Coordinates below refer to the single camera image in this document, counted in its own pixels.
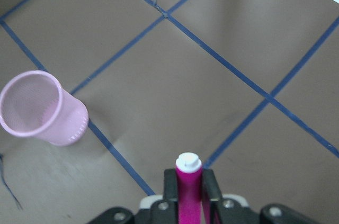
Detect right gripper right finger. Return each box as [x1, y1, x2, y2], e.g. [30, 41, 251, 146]
[202, 169, 222, 202]

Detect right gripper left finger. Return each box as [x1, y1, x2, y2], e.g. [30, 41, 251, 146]
[163, 168, 179, 203]

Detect pink pen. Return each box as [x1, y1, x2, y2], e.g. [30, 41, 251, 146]
[175, 152, 202, 223]

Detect pink mesh cup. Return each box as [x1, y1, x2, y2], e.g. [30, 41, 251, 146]
[1, 70, 89, 146]

